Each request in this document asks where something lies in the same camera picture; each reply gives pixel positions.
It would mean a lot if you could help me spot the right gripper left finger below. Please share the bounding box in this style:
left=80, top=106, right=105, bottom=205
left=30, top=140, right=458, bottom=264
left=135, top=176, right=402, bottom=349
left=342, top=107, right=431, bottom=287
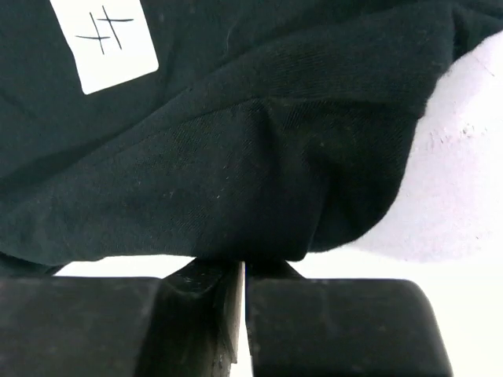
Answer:
left=1, top=260, right=243, bottom=377

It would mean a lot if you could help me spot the white paper label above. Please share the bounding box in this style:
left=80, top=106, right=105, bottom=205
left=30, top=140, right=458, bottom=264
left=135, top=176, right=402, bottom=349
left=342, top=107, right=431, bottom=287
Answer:
left=50, top=0, right=159, bottom=95

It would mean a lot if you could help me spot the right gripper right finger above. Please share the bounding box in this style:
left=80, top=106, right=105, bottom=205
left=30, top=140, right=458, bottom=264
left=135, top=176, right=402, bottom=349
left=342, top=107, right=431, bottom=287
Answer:
left=245, top=262, right=453, bottom=377

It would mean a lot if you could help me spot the black t-shirt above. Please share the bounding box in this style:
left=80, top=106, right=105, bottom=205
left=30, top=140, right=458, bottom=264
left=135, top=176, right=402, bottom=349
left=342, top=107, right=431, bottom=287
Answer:
left=1, top=1, right=502, bottom=276

